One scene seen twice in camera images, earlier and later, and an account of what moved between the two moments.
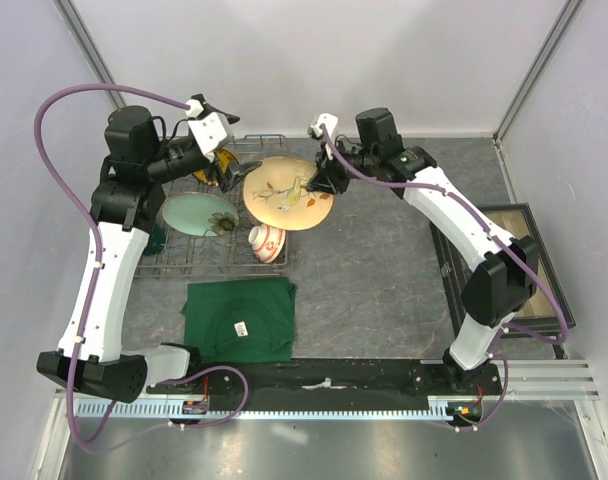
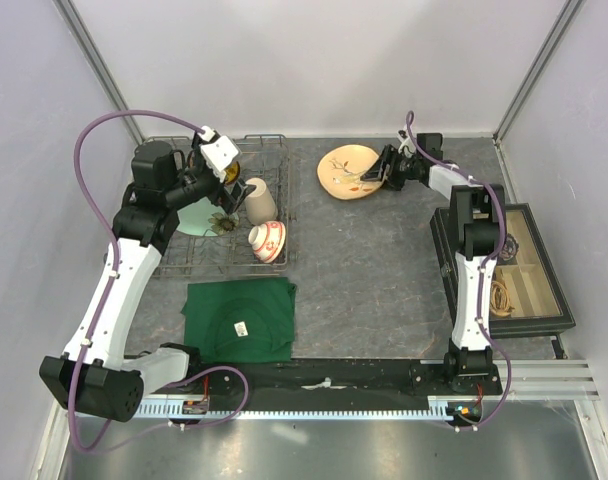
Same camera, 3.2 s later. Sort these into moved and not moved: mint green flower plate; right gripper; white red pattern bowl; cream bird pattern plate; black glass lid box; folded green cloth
Moved: cream bird pattern plate; right gripper
Not moved: mint green flower plate; folded green cloth; white red pattern bowl; black glass lid box
